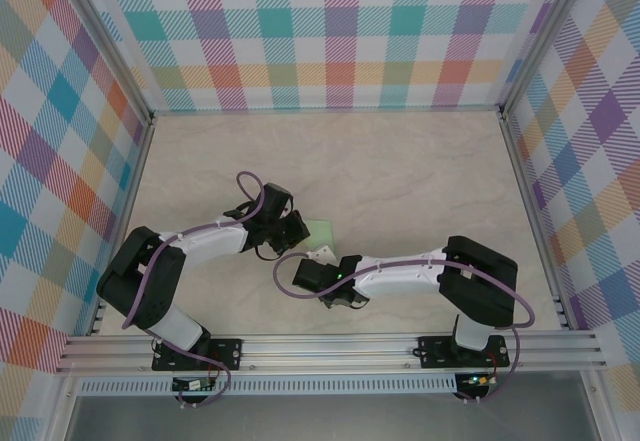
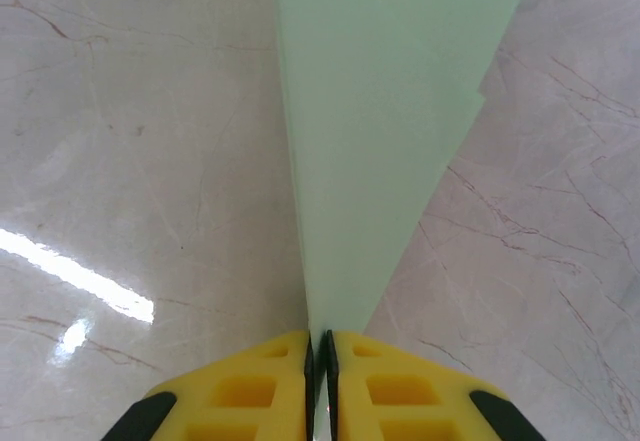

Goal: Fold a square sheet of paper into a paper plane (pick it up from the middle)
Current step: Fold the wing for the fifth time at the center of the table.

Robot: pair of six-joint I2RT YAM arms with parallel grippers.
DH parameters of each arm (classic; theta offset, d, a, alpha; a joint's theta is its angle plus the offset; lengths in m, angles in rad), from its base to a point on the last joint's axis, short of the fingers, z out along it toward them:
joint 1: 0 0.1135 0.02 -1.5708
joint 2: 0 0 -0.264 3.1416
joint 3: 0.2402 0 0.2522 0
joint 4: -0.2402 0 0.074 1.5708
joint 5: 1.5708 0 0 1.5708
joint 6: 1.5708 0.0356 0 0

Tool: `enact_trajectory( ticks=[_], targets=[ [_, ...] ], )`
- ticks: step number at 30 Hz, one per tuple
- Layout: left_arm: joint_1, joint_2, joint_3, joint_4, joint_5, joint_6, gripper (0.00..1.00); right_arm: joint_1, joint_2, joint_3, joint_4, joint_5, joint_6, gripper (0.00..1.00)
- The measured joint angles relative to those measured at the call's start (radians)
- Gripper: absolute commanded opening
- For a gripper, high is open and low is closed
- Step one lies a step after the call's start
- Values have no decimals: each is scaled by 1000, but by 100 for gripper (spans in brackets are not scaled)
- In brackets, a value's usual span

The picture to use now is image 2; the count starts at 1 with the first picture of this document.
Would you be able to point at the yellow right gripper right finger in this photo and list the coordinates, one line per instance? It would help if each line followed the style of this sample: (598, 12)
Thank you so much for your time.
(400, 396)

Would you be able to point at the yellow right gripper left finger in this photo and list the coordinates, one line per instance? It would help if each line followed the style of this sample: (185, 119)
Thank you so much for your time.
(240, 396)

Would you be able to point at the light green paper sheet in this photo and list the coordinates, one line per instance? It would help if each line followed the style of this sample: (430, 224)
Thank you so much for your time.
(375, 111)

